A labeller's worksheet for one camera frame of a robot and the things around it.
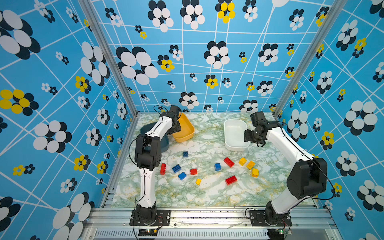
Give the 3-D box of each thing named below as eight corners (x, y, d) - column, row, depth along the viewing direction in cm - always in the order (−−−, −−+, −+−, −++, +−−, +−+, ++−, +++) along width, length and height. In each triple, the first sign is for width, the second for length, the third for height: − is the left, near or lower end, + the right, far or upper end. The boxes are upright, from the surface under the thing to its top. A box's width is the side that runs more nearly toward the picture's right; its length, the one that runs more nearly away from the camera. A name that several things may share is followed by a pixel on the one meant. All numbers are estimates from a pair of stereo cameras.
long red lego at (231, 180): (227, 186, 86) (228, 184, 84) (224, 181, 88) (225, 179, 86) (237, 181, 87) (238, 180, 85) (233, 176, 89) (234, 175, 87)
